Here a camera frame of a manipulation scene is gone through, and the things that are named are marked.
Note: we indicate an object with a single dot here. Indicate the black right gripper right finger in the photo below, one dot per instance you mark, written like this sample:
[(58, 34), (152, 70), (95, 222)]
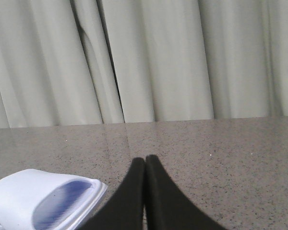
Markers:
[(167, 207)]

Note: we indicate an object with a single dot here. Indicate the light blue slipper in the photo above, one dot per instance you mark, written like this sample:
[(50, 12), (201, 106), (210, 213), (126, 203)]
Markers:
[(37, 200)]

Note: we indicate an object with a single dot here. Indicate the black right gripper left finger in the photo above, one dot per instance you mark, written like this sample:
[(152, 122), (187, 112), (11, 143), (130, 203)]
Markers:
[(124, 210)]

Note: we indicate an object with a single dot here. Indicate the pale green curtain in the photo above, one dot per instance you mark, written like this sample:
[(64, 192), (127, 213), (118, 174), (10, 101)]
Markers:
[(80, 62)]

